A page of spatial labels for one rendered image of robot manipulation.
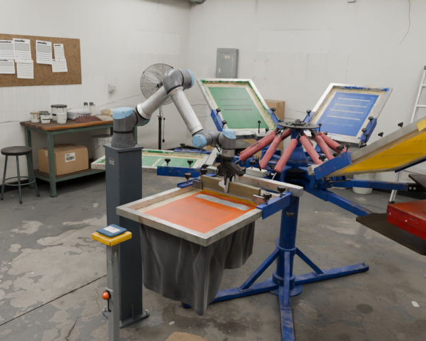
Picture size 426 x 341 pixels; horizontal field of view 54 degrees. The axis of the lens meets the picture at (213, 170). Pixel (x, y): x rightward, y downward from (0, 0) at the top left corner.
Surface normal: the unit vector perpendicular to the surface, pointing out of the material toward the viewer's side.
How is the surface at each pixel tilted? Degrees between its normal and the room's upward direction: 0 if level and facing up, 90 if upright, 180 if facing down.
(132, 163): 90
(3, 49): 88
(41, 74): 90
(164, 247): 93
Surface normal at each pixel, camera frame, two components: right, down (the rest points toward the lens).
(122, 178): 0.67, 0.22
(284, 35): -0.60, 0.18
